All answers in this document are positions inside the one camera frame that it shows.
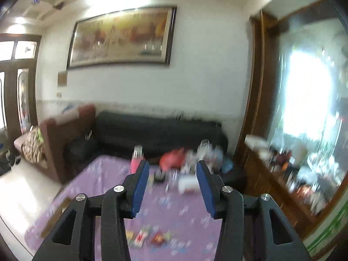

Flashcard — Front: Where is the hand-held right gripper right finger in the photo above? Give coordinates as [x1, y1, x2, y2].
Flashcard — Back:
[196, 160, 313, 261]

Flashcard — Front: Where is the red plastic bag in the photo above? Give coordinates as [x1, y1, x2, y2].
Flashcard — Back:
[159, 147, 188, 169]

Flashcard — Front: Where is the patterned cushion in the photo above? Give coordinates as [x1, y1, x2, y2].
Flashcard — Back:
[21, 126, 44, 164]

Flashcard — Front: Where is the purple floral tablecloth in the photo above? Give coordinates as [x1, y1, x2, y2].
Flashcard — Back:
[24, 154, 226, 261]

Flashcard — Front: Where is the wooden door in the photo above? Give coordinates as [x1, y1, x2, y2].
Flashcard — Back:
[0, 33, 42, 142]

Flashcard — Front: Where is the pink water bottle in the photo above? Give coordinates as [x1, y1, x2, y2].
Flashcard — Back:
[131, 145, 144, 174]

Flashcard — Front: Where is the brown armchair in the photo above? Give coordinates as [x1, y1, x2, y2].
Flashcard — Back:
[13, 105, 96, 184]

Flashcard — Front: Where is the wooden cabinet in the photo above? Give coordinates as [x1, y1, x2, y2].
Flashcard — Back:
[234, 136, 324, 240]

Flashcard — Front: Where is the dark red snack packet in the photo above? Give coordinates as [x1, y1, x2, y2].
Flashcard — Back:
[151, 232, 167, 244]

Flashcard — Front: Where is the blue plastic bag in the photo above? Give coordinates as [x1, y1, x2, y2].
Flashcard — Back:
[221, 158, 235, 174]

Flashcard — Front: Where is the white box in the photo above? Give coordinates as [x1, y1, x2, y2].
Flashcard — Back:
[178, 176, 200, 194]

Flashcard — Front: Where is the framed horse painting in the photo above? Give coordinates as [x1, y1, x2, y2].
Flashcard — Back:
[67, 5, 178, 70]

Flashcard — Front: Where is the black sofa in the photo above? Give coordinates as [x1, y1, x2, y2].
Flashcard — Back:
[65, 110, 246, 188]

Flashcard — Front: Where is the clear plastic bag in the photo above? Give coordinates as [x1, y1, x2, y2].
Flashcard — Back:
[181, 139, 224, 175]

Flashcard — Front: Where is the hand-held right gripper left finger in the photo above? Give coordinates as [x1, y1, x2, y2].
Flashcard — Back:
[32, 159, 150, 261]

